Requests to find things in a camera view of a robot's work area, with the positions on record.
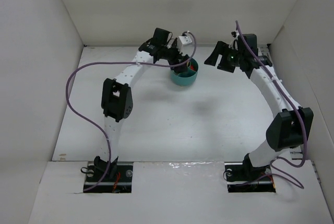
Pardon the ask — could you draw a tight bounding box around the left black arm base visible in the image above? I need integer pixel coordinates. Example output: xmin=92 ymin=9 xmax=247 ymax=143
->
xmin=80 ymin=162 xmax=133 ymax=194

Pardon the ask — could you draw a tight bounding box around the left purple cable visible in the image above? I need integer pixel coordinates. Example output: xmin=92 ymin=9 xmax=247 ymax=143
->
xmin=65 ymin=31 xmax=197 ymax=193

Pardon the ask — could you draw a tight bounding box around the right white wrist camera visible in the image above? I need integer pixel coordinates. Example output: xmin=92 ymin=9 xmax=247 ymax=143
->
xmin=229 ymin=31 xmax=239 ymax=50

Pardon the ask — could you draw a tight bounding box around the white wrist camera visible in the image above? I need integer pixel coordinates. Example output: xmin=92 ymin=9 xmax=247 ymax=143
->
xmin=229 ymin=31 xmax=239 ymax=50
xmin=177 ymin=36 xmax=193 ymax=53

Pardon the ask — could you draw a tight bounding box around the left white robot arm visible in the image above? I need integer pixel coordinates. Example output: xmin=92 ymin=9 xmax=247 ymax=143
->
xmin=94 ymin=28 xmax=194 ymax=177

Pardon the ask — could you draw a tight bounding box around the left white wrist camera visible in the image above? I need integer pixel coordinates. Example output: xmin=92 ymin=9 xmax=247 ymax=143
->
xmin=177 ymin=36 xmax=193 ymax=53

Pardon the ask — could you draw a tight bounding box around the teal round divided container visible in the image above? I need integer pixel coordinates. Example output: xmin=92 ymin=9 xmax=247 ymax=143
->
xmin=170 ymin=59 xmax=198 ymax=86

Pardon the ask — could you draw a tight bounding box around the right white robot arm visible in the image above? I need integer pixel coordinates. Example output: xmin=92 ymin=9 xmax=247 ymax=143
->
xmin=204 ymin=32 xmax=314 ymax=181

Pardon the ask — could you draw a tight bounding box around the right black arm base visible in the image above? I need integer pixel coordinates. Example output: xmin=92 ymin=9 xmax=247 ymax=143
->
xmin=223 ymin=162 xmax=276 ymax=193

